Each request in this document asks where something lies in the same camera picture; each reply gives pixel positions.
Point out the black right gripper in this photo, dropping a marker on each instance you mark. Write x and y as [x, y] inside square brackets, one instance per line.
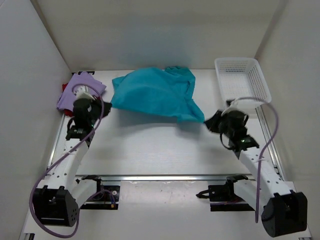
[212, 123]

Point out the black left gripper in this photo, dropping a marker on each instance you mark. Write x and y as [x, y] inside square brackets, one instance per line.
[106, 108]

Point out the red t shirt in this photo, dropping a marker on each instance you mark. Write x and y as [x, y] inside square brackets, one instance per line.
[67, 112]

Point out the lilac t shirt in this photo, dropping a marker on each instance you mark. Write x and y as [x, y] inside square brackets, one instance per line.
[78, 84]

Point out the teal t shirt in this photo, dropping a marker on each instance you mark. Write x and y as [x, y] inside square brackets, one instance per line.
[166, 93]

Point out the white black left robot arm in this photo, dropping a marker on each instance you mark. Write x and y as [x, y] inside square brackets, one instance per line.
[56, 200]

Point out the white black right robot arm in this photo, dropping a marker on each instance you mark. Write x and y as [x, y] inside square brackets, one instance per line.
[281, 210]

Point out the small dark table label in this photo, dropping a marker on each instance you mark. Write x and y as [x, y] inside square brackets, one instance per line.
[86, 73]

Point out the white plastic laundry basket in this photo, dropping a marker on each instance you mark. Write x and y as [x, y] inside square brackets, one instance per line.
[240, 77]

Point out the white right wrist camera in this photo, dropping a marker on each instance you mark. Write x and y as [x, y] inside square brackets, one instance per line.
[233, 106]

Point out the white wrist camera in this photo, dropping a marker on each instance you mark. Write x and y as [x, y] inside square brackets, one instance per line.
[233, 106]
[82, 92]

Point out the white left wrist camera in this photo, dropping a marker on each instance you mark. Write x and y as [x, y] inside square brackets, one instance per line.
[82, 92]

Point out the aluminium table frame rail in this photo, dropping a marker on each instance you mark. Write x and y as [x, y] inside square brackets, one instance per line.
[159, 178]

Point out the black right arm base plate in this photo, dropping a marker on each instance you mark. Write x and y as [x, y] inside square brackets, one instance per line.
[222, 197]

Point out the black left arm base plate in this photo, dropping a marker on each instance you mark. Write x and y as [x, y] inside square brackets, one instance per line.
[108, 197]

